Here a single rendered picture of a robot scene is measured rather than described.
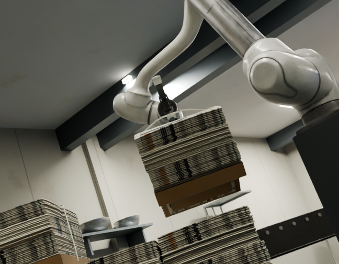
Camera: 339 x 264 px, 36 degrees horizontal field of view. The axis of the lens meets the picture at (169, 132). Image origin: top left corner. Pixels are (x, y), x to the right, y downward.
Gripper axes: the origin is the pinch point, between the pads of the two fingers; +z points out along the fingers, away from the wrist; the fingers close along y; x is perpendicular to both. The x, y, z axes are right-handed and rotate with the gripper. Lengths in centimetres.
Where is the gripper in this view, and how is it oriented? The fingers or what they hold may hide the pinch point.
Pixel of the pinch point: (163, 96)
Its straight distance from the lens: 183.1
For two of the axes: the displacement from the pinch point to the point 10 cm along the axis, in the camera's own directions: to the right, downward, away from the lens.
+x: -9.3, 3.6, 0.0
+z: -0.8, -2.1, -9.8
